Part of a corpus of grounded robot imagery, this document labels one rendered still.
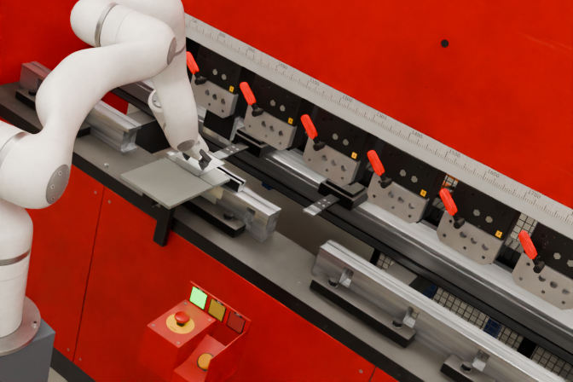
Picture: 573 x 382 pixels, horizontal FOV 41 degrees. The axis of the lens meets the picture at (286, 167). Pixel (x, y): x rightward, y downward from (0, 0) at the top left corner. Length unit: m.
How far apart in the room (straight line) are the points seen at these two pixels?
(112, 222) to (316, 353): 0.76
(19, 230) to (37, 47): 1.46
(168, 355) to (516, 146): 0.97
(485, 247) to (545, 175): 0.24
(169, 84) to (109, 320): 0.98
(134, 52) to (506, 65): 0.79
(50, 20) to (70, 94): 1.39
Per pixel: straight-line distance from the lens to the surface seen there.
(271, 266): 2.11
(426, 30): 1.78
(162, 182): 2.11
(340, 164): 1.95
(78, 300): 2.66
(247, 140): 2.39
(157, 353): 1.99
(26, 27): 2.74
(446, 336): 2.01
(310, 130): 1.93
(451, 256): 2.24
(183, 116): 1.87
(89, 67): 1.47
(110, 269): 2.48
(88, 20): 1.59
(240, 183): 2.19
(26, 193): 1.32
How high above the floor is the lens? 2.08
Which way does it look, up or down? 27 degrees down
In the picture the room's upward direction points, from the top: 17 degrees clockwise
